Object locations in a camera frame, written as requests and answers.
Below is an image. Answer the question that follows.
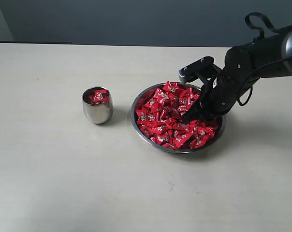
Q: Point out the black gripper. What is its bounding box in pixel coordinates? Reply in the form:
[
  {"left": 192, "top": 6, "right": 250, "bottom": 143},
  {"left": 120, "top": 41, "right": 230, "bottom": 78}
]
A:
[{"left": 182, "top": 70, "right": 247, "bottom": 123}]

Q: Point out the red candy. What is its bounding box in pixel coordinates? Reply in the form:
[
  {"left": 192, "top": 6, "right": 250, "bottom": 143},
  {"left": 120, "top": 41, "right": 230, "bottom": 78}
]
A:
[
  {"left": 86, "top": 89, "right": 110, "bottom": 105},
  {"left": 171, "top": 132, "right": 193, "bottom": 149},
  {"left": 135, "top": 110, "right": 150, "bottom": 125},
  {"left": 162, "top": 81, "right": 180, "bottom": 94}
]

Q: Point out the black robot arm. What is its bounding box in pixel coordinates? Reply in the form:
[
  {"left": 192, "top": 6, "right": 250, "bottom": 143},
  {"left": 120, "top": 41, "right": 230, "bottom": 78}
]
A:
[{"left": 178, "top": 12, "right": 292, "bottom": 121}]

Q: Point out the stainless steel plate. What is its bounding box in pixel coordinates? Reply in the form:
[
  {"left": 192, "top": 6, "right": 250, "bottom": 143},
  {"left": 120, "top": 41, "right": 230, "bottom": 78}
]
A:
[{"left": 131, "top": 82, "right": 226, "bottom": 154}]

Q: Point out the stainless steel cup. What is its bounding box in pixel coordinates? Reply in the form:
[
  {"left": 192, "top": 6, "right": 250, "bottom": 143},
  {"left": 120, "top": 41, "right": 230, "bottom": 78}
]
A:
[{"left": 82, "top": 87, "right": 114, "bottom": 124}]

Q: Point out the red wrapped candy front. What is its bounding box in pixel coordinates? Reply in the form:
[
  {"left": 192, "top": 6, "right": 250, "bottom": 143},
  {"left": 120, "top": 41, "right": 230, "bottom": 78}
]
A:
[{"left": 171, "top": 132, "right": 193, "bottom": 149}]

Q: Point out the red wrapped candy top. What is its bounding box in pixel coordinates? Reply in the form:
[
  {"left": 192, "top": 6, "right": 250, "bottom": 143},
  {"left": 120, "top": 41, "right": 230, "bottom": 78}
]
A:
[{"left": 162, "top": 81, "right": 180, "bottom": 94}]

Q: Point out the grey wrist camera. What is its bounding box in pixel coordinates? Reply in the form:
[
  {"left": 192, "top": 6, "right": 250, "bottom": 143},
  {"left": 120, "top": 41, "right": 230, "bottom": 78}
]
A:
[{"left": 178, "top": 56, "right": 214, "bottom": 84}]

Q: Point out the black cable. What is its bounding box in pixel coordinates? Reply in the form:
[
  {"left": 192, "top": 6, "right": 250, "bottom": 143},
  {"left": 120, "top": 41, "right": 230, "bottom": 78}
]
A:
[{"left": 236, "top": 55, "right": 292, "bottom": 106}]

